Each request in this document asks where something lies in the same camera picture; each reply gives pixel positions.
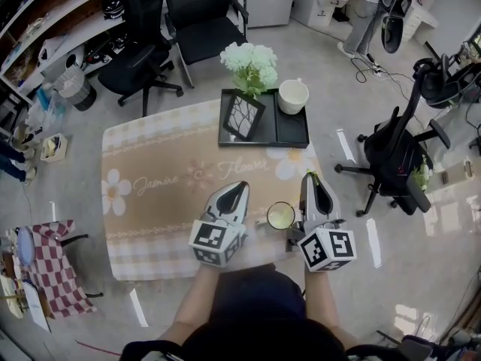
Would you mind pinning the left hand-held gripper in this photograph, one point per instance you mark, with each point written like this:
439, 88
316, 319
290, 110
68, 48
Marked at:
208, 239

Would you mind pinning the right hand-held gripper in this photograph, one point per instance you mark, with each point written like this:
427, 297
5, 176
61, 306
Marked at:
330, 248

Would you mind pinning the yellow-green drinking straw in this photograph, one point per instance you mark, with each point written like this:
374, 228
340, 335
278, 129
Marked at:
311, 172

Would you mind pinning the clear glass cup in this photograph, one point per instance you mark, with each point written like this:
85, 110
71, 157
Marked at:
280, 216

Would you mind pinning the person's left forearm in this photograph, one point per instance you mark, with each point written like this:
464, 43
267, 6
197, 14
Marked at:
197, 295

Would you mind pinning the person's right forearm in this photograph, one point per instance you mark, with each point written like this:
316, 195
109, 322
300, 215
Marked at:
319, 299

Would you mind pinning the table with floral tablecloth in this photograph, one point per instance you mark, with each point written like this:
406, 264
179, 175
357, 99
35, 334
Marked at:
158, 201

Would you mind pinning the black tray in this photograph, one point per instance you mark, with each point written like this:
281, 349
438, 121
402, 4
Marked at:
291, 130

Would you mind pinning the person's dark blue clothing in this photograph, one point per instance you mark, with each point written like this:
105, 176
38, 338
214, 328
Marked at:
259, 292

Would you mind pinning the tall black office chair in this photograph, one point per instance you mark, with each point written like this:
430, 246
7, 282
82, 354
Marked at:
391, 152

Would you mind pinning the white ceramic mug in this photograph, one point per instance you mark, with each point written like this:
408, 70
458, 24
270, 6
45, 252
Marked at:
293, 98

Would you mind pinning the small white flower bunch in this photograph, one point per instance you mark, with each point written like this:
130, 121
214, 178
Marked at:
421, 173

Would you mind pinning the white flower bouquet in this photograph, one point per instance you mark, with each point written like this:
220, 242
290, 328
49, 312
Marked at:
248, 60

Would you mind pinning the white power strip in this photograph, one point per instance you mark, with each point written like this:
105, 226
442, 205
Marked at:
376, 68

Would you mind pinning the black office chair with headrest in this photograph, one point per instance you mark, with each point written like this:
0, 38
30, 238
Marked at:
135, 62

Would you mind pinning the dark grey chair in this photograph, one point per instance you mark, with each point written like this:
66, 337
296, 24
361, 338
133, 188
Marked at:
409, 348

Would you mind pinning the black visitor chair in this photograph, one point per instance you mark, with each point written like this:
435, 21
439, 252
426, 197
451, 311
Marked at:
206, 25

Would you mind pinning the red checked cloth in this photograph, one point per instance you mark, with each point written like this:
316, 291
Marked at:
56, 273

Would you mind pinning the small white box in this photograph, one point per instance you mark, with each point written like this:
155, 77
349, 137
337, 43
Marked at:
53, 148

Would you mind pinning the grey woven basket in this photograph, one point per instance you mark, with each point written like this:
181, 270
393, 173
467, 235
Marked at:
75, 88

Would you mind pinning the grey cabinet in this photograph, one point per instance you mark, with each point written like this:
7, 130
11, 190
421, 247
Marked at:
268, 2

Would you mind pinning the blue plate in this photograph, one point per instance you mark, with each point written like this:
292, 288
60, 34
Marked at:
26, 246

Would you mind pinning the clear plastic bag pile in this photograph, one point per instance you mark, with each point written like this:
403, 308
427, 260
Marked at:
45, 107

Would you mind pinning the white sheet board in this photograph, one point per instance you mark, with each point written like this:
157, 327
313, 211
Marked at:
37, 307

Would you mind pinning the black white striped item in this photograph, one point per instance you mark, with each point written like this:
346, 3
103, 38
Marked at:
112, 8

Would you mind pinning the white bag with black print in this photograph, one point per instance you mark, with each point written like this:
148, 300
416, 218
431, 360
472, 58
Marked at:
52, 53

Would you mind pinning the black picture frame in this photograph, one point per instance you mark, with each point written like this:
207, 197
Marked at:
243, 118

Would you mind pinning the white wall shelf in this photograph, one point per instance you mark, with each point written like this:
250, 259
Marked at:
60, 17

